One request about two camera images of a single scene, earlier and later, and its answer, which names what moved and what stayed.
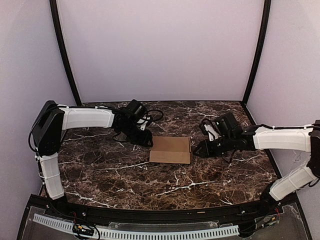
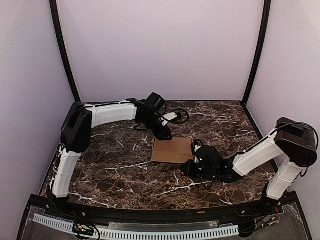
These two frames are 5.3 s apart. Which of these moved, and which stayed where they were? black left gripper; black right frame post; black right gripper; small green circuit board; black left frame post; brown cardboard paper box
Moved: black left gripper; black right gripper
Stayed: brown cardboard paper box; black left frame post; small green circuit board; black right frame post
